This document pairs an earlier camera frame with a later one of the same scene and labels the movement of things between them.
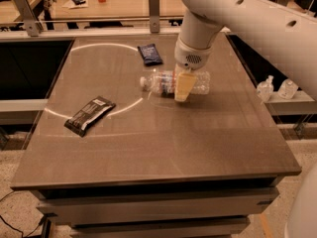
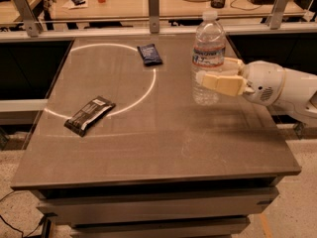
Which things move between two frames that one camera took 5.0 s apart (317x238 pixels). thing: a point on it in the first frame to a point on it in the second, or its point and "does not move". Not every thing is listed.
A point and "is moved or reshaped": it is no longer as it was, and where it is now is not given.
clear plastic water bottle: x=162 y=82 is moved or reshaped
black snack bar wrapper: x=83 y=119 does not move
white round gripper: x=190 y=58 to x=263 y=82
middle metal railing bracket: x=154 y=10 does not move
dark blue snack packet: x=150 y=55 does not move
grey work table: x=111 y=162 does not move
